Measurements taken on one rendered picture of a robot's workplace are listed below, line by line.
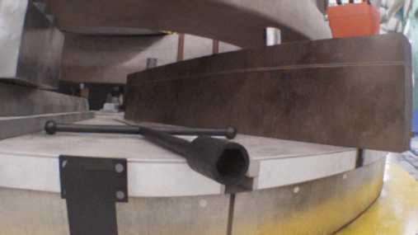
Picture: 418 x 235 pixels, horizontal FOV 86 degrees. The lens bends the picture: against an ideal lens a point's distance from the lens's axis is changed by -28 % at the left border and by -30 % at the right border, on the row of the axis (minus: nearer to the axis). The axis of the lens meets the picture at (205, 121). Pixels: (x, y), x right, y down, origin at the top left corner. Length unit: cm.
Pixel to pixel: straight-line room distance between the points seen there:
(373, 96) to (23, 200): 98
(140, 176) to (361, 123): 69
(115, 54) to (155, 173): 517
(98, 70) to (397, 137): 525
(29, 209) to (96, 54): 516
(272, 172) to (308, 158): 13
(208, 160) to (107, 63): 525
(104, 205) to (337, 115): 81
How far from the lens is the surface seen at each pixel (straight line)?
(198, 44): 519
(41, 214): 61
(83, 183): 35
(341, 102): 99
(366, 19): 102
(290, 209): 78
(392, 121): 92
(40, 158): 55
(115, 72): 561
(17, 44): 76
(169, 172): 55
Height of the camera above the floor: 40
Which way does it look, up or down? 2 degrees down
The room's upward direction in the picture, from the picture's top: 3 degrees clockwise
